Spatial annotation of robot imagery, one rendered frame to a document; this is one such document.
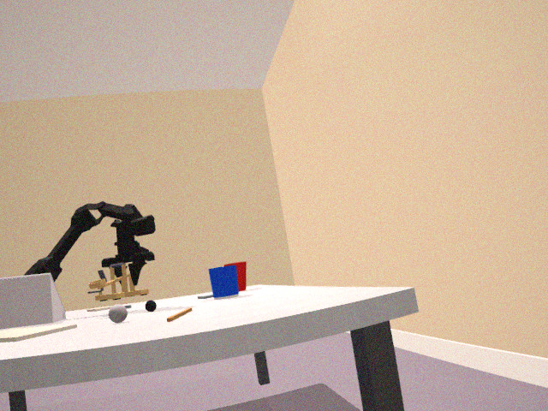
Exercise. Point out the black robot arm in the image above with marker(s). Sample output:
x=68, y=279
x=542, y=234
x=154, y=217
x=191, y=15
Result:
x=132, y=224

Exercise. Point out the blue mug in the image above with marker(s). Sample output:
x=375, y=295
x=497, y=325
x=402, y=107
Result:
x=224, y=282

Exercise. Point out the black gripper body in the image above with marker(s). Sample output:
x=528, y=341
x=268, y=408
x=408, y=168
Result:
x=126, y=253

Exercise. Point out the black ball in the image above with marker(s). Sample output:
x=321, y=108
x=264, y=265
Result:
x=151, y=306

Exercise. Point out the tan wooden stick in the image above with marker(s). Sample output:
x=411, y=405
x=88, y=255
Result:
x=177, y=316

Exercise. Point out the red cup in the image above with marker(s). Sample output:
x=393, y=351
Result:
x=241, y=273

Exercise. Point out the grey ball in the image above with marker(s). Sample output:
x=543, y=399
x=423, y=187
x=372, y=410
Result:
x=118, y=313

